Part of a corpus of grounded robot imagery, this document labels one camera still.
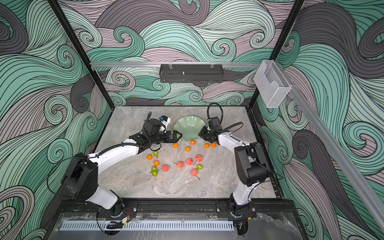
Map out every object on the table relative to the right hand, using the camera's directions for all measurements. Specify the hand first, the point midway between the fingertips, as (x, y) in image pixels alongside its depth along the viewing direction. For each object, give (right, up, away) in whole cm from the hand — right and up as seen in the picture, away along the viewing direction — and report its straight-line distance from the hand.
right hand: (199, 133), depth 95 cm
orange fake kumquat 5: (+9, -8, +1) cm, 12 cm away
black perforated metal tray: (-5, +39, 0) cm, 39 cm away
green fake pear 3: (-27, -22, -11) cm, 36 cm away
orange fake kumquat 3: (-8, -10, 0) cm, 13 cm away
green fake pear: (-28, -13, -2) cm, 31 cm away
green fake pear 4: (-1, -19, -8) cm, 21 cm away
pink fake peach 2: (-12, -18, -9) cm, 23 cm away
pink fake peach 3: (-7, -16, -7) cm, 19 cm away
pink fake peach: (-21, -20, -9) cm, 30 cm away
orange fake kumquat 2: (-16, -8, +1) cm, 18 cm away
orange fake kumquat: (-5, -6, +2) cm, 8 cm away
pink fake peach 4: (-1, -14, -7) cm, 16 cm away
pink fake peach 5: (-4, -21, -12) cm, 24 cm away
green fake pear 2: (-28, -20, -9) cm, 35 cm away
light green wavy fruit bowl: (-7, +4, +12) cm, 14 cm away
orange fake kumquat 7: (-27, -17, -7) cm, 33 cm away
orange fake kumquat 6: (-32, -14, -4) cm, 35 cm away
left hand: (-14, +1, -11) cm, 17 cm away
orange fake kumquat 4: (+5, -9, +2) cm, 10 cm away
